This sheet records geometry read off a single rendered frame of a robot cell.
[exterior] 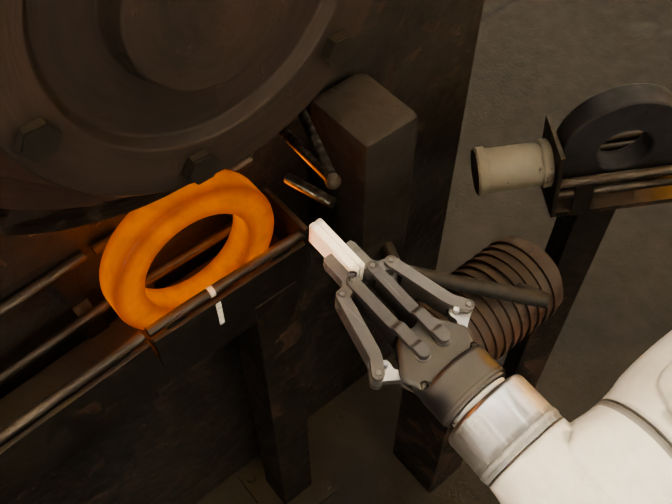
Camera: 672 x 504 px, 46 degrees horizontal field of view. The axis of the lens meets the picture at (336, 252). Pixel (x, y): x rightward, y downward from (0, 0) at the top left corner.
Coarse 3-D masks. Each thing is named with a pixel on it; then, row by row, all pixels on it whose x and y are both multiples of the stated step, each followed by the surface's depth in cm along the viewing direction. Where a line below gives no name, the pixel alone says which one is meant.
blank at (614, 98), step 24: (600, 96) 88; (624, 96) 87; (648, 96) 87; (576, 120) 89; (600, 120) 88; (624, 120) 88; (648, 120) 88; (576, 144) 91; (600, 144) 91; (648, 144) 93; (576, 168) 94; (600, 168) 95; (624, 168) 95
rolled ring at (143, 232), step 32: (192, 192) 71; (224, 192) 72; (256, 192) 76; (128, 224) 70; (160, 224) 69; (256, 224) 79; (128, 256) 70; (224, 256) 83; (128, 288) 72; (160, 288) 81; (192, 288) 82; (128, 320) 76
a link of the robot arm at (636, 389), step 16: (656, 352) 68; (640, 368) 68; (656, 368) 67; (624, 384) 68; (640, 384) 66; (656, 384) 65; (608, 400) 68; (624, 400) 66; (640, 400) 65; (656, 400) 65; (640, 416) 64; (656, 416) 64
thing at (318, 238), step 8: (312, 224) 78; (312, 232) 79; (320, 232) 78; (312, 240) 80; (320, 240) 78; (328, 240) 77; (320, 248) 79; (328, 248) 78; (336, 248) 77; (336, 256) 77; (344, 256) 76; (344, 264) 76; (352, 264) 76
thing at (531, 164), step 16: (528, 144) 94; (544, 144) 93; (480, 160) 93; (496, 160) 93; (512, 160) 93; (528, 160) 93; (544, 160) 92; (480, 176) 93; (496, 176) 93; (512, 176) 93; (528, 176) 93; (544, 176) 93; (480, 192) 95
